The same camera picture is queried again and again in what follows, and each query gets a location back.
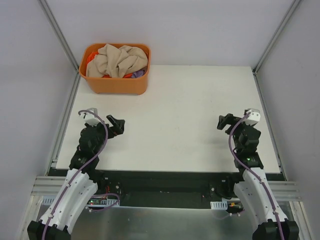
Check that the left aluminium corner post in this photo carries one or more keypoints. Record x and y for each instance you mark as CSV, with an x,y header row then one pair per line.
x,y
59,34

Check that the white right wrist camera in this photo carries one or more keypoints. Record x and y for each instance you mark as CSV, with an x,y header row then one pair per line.
x,y
253,116

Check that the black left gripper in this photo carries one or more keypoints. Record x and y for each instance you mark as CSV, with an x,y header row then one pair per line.
x,y
110,127

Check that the aluminium front frame rail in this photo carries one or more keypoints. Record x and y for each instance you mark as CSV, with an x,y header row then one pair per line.
x,y
282,190

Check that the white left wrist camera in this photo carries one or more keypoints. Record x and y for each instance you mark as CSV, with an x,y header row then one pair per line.
x,y
89,116

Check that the right grey cable duct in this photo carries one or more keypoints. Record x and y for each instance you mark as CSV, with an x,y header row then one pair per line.
x,y
219,205

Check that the grey cable duct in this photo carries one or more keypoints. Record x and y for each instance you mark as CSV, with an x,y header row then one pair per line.
x,y
92,203
219,205

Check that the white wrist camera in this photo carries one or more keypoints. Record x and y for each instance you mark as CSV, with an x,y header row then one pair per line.
x,y
89,116
253,116

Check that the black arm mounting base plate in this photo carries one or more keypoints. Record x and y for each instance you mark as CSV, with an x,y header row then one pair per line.
x,y
159,189

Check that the aluminium corner post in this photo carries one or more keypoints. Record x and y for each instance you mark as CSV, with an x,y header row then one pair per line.
x,y
283,23
59,34

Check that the right aluminium corner post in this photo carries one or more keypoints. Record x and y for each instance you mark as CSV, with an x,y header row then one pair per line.
x,y
283,23

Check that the left grey cable duct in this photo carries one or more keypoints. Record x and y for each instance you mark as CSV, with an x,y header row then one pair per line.
x,y
92,203

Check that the orange t shirt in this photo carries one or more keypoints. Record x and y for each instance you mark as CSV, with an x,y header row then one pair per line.
x,y
91,56

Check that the beige t shirt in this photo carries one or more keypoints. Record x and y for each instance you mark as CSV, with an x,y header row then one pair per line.
x,y
116,62

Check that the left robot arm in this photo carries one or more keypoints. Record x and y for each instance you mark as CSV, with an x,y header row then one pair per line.
x,y
82,181

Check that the lavender t shirt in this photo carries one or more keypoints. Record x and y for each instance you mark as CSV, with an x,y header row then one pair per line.
x,y
138,74

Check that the orange plastic laundry basket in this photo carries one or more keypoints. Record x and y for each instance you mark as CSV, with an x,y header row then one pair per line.
x,y
102,85

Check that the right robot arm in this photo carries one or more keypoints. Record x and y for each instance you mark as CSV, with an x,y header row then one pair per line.
x,y
268,220

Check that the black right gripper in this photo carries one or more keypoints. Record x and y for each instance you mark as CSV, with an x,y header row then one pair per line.
x,y
232,122

